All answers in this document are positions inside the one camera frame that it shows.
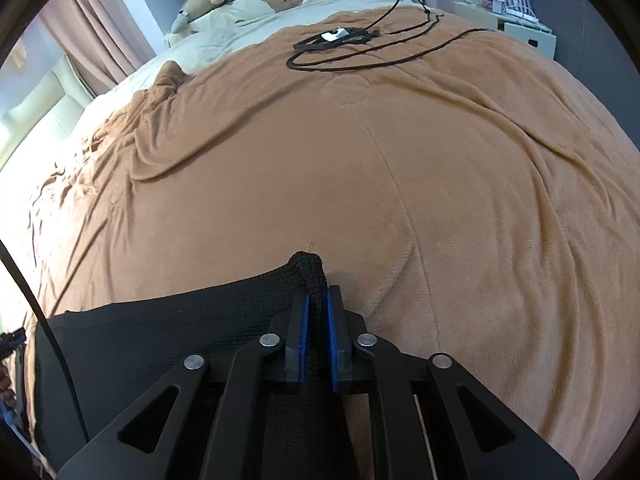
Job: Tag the person's left hand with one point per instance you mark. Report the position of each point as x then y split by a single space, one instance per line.
7 393

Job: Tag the cream padded headboard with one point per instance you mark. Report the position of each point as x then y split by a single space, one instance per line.
55 105

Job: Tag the cream plush toy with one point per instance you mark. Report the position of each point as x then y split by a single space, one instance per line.
190 11

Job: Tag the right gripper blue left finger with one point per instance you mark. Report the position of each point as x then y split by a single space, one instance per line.
236 418

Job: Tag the white bed sheet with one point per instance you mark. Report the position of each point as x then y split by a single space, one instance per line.
181 102

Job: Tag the white bedside cabinet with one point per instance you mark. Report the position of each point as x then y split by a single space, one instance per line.
536 35

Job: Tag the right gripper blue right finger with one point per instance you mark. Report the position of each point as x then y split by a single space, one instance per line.
430 417

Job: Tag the black t-shirt patterned trim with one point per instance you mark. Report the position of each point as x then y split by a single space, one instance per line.
118 351

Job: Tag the brown fleece blanket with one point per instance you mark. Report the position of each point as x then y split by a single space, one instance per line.
472 198

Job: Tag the pink curtain left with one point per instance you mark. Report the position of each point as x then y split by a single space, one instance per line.
100 37

